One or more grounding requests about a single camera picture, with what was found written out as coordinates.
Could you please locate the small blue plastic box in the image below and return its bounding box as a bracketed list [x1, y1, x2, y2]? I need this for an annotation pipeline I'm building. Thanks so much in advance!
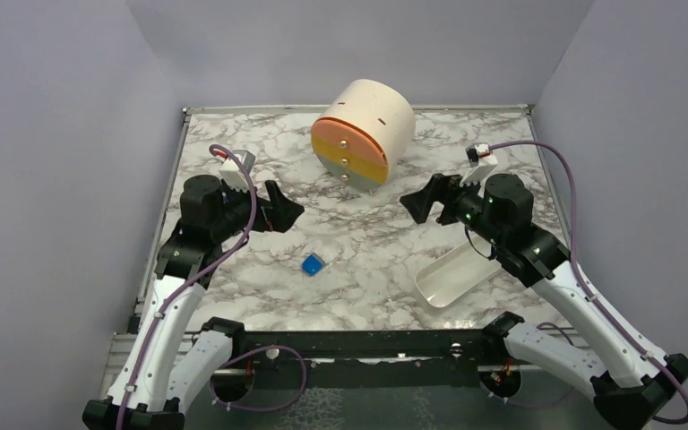
[301, 253, 326, 277]

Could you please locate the round beige drawer cabinet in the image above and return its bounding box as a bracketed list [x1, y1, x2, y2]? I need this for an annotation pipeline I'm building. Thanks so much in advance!
[311, 79, 416, 192]

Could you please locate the black metal base rail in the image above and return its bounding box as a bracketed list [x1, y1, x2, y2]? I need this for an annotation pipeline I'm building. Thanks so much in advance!
[209, 329, 512, 390]

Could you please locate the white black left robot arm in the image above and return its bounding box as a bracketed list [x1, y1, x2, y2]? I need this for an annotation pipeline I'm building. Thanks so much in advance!
[82, 175, 305, 429]

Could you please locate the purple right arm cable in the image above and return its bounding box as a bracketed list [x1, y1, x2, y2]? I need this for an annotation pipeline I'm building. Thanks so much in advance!
[488, 140, 688, 426]

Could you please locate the white rectangular plastic tray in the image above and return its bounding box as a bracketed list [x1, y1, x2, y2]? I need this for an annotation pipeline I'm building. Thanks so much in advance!
[414, 238, 501, 308]

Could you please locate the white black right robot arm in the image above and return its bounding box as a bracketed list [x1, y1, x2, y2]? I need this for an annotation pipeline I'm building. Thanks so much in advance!
[400, 174, 688, 429]

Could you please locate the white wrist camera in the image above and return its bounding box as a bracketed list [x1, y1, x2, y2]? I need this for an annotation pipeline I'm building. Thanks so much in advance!
[460, 143, 498, 186]
[219, 150, 256, 192]

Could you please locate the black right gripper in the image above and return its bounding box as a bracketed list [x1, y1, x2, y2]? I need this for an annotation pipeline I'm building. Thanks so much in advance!
[401, 169, 506, 247]

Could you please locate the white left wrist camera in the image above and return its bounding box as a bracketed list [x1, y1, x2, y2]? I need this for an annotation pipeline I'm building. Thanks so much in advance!
[219, 150, 256, 192]

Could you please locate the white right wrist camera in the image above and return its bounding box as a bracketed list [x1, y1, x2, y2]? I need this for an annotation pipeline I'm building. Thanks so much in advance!
[460, 143, 498, 186]

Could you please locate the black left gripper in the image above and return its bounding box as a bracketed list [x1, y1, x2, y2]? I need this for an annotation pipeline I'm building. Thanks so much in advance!
[211, 177, 305, 242]

